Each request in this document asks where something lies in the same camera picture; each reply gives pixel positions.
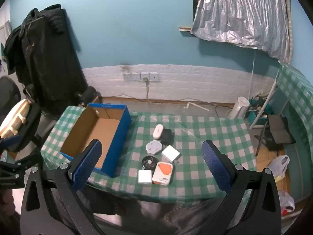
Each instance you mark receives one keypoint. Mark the green checked cloth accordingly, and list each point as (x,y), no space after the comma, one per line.
(297,98)

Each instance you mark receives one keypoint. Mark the blue cardboard box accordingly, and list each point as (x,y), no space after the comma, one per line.
(105,132)

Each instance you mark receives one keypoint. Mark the white wall socket row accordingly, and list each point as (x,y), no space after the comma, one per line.
(140,76)

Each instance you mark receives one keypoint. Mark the white octagonal plug adapter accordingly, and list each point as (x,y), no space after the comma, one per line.
(153,147)

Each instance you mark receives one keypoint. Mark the wooden slatted rack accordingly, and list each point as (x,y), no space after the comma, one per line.
(14,120)

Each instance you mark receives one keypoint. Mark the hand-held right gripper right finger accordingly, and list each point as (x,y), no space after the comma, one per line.
(217,166)

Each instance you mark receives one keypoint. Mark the black hanging jacket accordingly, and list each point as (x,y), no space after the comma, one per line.
(49,61)

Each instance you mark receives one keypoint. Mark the small white charger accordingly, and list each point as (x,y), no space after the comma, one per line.
(144,177)

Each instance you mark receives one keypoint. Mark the green checked tablecloth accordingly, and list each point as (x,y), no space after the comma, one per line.
(195,151)

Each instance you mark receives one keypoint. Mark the silver foil curtain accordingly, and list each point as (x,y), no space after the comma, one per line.
(242,14)

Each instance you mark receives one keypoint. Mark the white cylindrical appliance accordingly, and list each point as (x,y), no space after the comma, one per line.
(240,107)

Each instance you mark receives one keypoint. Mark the white orange power bank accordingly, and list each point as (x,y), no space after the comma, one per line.
(163,173)

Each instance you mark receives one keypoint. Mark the white oval case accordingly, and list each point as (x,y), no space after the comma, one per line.
(157,131)

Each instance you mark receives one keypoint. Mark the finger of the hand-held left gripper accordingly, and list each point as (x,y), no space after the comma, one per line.
(8,143)
(17,170)

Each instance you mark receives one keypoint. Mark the black round filter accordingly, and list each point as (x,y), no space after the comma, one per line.
(149,163)

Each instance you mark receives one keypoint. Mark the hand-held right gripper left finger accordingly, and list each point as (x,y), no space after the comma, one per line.
(86,166)

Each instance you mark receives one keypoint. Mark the large white charger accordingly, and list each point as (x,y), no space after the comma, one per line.
(170,153)

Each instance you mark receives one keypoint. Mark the black folding stool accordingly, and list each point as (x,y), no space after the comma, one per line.
(278,129)

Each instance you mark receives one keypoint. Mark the black charger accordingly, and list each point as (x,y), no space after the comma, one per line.
(167,136)

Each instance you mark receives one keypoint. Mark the white plastic bag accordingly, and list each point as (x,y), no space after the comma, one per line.
(278,164)
(286,200)

